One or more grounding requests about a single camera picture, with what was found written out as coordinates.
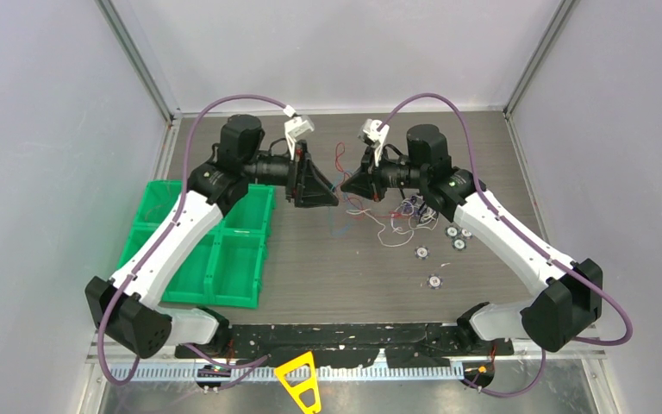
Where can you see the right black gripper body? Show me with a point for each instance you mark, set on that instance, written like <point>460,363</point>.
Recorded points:
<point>378,178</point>

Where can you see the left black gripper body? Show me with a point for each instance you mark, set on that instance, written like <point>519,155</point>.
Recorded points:
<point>295,172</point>

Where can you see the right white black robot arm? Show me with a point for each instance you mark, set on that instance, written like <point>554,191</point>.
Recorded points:
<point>563,303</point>

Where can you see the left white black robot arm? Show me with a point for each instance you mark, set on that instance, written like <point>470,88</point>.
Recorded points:
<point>125,307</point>

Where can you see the blue white poker chip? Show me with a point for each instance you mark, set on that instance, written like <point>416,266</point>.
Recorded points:
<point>421,252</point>

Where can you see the grey poker chip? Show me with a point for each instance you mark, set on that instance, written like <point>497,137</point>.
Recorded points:
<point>452,231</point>

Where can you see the dark green poker chip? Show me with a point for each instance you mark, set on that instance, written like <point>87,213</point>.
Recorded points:
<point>459,244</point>

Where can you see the green six-compartment tray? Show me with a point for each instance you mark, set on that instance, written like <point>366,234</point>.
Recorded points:
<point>226,266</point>

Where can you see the blue poker chip near front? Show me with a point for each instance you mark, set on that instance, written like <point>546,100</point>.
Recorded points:
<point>434,281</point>

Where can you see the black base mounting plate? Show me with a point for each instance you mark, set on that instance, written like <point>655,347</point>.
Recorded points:
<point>351,345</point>

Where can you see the yellow triangular plastic piece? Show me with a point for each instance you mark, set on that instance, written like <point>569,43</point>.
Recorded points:
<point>299,378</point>

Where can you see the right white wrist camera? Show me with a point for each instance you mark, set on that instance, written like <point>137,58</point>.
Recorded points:
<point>374,135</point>

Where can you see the white slotted cable duct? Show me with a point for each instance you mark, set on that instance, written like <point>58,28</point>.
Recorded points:
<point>376,372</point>

